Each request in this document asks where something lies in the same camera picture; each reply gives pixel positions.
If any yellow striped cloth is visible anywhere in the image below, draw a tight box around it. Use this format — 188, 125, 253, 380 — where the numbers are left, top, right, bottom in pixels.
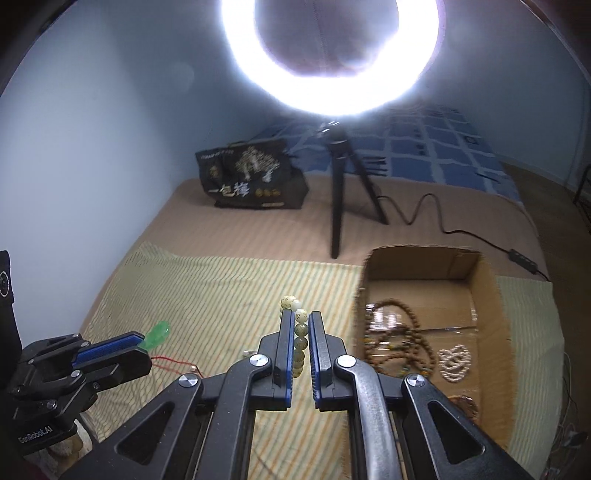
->
78, 240, 568, 480

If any white pearl necklace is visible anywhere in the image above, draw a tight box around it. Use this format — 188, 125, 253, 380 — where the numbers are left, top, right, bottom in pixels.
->
438, 345, 475, 383

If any brown leather strap watch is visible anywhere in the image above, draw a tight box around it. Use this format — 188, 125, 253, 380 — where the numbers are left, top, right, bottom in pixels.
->
450, 394, 481, 423

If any black shoe rack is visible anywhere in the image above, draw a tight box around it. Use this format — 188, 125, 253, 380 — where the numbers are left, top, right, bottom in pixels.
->
570, 161, 591, 209

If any blue patterned bed sheet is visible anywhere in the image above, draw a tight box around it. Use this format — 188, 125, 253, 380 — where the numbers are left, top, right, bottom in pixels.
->
252, 105, 522, 204

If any pale bead bracelet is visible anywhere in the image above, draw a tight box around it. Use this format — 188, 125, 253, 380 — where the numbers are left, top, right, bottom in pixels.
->
281, 295, 311, 379

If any black printed bag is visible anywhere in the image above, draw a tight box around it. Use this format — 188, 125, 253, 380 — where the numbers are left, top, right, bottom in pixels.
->
195, 139, 310, 210

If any black inline cable switch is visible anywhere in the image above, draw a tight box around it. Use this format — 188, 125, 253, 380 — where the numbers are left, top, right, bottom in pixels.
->
508, 249, 539, 274

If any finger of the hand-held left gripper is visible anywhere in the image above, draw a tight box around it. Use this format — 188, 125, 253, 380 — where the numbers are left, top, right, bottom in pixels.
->
69, 347, 154, 389
69, 331, 149, 366

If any red cord jade pendant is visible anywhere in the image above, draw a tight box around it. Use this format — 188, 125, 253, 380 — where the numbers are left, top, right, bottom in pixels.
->
147, 320, 206, 376

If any black power cable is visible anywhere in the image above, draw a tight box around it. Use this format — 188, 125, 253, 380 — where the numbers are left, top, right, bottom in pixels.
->
376, 194, 552, 282

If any beige plush item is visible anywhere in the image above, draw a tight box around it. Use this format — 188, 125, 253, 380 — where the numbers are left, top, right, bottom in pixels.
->
48, 422, 88, 462

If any white ring light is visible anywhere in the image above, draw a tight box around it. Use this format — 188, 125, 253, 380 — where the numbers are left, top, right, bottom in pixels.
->
221, 0, 439, 116

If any brown wooden bead necklace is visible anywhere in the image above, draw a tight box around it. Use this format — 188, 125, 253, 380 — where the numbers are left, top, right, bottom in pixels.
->
362, 299, 439, 384

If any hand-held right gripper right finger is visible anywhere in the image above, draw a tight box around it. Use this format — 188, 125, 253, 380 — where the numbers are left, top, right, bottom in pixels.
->
310, 311, 536, 480

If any black tripod stand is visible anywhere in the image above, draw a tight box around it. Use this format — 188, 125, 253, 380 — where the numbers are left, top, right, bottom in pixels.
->
316, 119, 389, 259

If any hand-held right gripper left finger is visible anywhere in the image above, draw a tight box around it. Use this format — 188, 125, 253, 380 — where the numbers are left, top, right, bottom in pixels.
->
60, 309, 297, 480

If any cardboard box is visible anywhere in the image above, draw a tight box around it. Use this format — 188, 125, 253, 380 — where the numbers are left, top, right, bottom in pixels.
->
353, 246, 515, 455

